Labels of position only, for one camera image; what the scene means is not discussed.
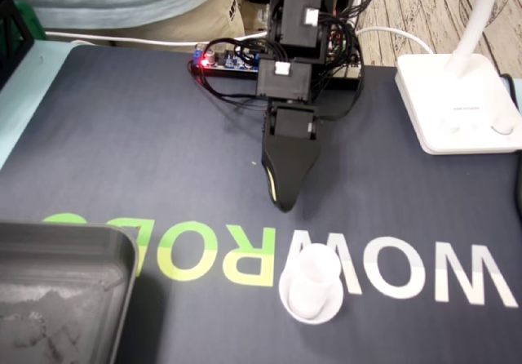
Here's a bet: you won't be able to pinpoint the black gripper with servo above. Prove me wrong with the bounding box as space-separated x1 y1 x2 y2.
260 104 322 214

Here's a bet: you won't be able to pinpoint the white translucent plastic cup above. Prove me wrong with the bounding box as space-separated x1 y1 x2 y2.
278 242 344 325

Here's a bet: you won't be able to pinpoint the blue circuit board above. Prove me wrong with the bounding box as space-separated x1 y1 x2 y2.
191 43 262 75

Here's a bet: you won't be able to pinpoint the dark grey printed mat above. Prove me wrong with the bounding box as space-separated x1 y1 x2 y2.
0 44 522 364

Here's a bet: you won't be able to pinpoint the white desk lamp base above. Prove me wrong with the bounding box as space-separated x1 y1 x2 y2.
394 52 522 156

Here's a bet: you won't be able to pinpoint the white desk lamp neck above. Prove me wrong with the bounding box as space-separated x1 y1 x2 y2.
448 0 507 75

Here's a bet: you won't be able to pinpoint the black plastic tray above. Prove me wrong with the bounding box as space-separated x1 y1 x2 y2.
0 221 139 364

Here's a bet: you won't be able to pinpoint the green box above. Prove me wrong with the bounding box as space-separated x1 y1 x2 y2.
14 1 46 42

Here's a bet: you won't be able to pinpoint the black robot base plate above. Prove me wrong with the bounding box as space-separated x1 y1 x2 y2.
188 60 365 92

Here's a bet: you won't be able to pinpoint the thin black robot wires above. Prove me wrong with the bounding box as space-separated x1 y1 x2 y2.
189 0 378 125

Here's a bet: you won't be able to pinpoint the white power cable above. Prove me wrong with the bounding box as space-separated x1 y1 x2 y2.
43 26 436 55

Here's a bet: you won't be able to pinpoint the black frame stand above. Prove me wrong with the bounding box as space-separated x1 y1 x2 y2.
0 0 35 91

